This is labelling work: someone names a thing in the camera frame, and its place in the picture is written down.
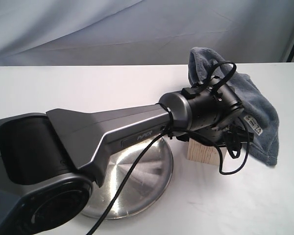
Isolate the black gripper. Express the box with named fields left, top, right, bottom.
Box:
left=200, top=117, right=254, bottom=147

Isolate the blue-grey fleece towel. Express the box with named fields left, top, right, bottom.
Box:
left=188, top=47, right=280, bottom=167

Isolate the light wooden block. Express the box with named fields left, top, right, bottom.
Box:
left=186, top=139, right=220, bottom=166

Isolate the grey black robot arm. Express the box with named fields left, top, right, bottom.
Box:
left=0, top=77, right=254, bottom=235

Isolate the round stainless steel plate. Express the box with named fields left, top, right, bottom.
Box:
left=81, top=138, right=173, bottom=220

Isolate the grey fabric backdrop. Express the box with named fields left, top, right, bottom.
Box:
left=0, top=0, right=294, bottom=66

